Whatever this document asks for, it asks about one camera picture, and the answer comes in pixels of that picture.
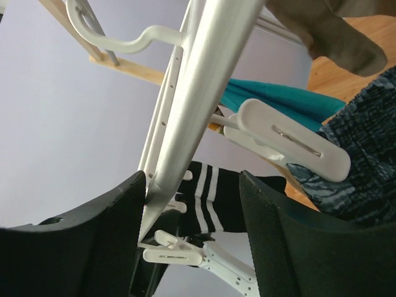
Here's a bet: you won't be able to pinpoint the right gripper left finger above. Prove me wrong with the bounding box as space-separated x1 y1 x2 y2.
1 171 146 296

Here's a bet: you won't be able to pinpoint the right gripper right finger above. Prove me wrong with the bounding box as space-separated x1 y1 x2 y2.
239 171 395 296

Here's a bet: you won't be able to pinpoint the white hanger clip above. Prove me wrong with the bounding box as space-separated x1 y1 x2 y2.
138 230 205 266

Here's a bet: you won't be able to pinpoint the black white-striped sock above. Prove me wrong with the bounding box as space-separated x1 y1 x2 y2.
174 160 287 238

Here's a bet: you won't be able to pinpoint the beige maroon-cuffed sock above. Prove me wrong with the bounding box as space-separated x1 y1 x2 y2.
265 0 395 77

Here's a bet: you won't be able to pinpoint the white plastic clip hanger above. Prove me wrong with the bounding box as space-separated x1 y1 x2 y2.
66 1 263 238

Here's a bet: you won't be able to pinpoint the white clip holding shorts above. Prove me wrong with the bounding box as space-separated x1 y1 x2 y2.
210 98 351 183

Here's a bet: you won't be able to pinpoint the dark patterned shorts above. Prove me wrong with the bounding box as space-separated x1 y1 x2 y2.
287 67 395 226

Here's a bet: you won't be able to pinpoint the teal towel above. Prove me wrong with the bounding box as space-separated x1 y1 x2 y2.
220 79 346 132

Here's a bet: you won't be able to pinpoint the wooden clothes rack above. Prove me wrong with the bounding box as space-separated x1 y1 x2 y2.
41 1 205 134

